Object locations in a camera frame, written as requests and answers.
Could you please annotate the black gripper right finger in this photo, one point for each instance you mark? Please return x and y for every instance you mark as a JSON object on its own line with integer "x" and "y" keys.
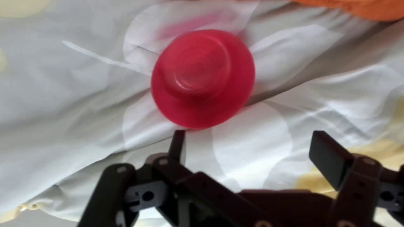
{"x": 361, "y": 185}

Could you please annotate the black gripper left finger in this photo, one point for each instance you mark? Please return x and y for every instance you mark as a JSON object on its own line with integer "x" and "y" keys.
{"x": 127, "y": 185}

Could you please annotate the red plastic bowl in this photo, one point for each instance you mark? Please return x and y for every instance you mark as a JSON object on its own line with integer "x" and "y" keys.
{"x": 202, "y": 80}

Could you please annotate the orange towel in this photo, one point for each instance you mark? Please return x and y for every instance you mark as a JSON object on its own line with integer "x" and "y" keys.
{"x": 370, "y": 8}

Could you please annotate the floral grey yellow duvet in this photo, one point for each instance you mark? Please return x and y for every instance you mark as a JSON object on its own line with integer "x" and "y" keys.
{"x": 63, "y": 105}

